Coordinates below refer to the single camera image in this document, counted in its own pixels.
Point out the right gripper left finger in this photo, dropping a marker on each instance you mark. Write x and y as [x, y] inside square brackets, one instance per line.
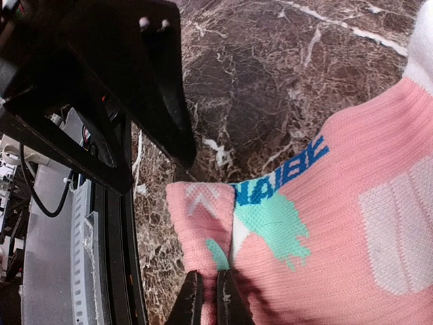
[187, 309]

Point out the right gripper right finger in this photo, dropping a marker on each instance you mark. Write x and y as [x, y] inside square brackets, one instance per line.
[230, 308]

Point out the pink patterned sock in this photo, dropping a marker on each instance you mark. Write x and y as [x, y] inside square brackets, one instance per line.
[340, 233]

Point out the white slotted cable duct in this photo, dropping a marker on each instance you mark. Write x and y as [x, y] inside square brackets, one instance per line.
[84, 259]

